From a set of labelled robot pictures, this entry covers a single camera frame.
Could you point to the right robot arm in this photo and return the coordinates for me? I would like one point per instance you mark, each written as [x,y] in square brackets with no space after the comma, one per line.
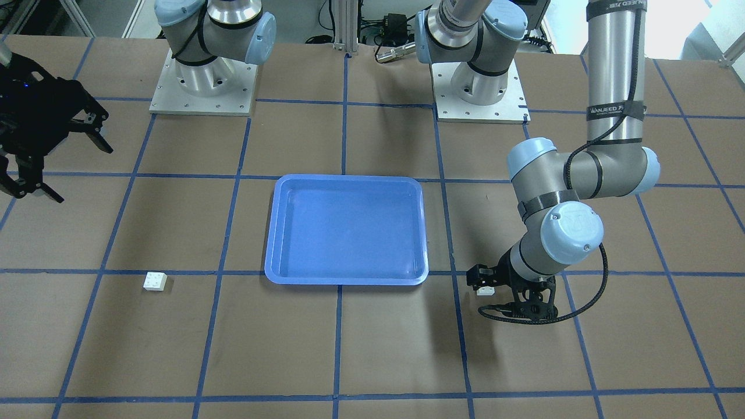
[216,48]

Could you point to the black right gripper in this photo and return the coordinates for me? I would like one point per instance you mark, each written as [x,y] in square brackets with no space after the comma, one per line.
[58,99]

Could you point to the aluminium frame post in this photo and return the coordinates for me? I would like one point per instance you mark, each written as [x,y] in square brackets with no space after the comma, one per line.
[345,23]

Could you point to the white block robot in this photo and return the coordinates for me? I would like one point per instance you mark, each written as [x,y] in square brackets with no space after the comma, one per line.
[155,281]
[485,291]

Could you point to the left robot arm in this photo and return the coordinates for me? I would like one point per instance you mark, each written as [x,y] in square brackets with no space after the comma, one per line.
[551,187]

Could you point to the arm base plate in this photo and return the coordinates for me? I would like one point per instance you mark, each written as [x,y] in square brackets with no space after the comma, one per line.
[462,95]
[224,87]

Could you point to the blue plastic tray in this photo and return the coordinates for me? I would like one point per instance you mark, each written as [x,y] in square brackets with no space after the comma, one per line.
[347,230]

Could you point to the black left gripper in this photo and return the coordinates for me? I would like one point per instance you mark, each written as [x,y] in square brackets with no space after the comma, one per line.
[504,270]

